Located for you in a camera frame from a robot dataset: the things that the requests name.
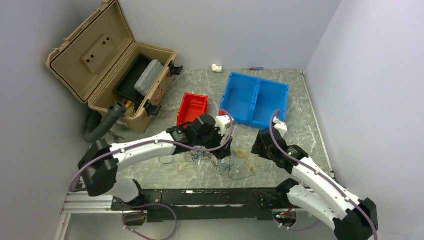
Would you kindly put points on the white pipe elbow fitting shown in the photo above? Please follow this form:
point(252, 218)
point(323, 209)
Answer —
point(216, 68)

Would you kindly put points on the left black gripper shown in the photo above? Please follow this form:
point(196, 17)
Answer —
point(224, 152)

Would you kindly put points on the grey plastic case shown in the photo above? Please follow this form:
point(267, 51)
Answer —
point(148, 77)

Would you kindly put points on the silver wrench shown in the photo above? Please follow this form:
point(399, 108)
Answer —
point(114, 136)

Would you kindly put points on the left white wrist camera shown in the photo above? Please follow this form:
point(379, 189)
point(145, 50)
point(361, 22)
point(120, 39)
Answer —
point(223, 122)

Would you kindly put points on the blue plastic bin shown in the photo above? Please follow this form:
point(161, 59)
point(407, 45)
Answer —
point(251, 100)

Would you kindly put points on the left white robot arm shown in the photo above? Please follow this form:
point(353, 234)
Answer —
point(101, 165)

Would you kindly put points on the aluminium frame rail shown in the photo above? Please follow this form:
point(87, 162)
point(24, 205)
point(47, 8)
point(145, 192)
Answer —
point(80, 203)

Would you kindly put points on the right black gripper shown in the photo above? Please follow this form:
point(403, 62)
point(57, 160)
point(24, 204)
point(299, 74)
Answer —
point(257, 148)

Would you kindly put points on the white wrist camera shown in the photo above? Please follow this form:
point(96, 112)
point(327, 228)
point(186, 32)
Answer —
point(281, 127)
point(223, 122)

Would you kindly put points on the black toolbox tray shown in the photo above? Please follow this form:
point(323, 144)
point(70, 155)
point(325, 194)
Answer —
point(126, 86)

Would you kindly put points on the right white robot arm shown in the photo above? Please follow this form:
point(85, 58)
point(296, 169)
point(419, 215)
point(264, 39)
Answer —
point(349, 216)

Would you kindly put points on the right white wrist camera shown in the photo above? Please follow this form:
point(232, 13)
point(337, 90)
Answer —
point(281, 127)

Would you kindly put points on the tan plastic toolbox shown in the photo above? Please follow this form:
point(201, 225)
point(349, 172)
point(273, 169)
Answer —
point(97, 55)

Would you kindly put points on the red plastic bin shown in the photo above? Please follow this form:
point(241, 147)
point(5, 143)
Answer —
point(192, 106)

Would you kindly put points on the red blue screwdriver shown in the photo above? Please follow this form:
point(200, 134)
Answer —
point(256, 69)

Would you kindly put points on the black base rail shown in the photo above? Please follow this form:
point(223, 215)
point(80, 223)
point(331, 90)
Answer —
point(206, 204)

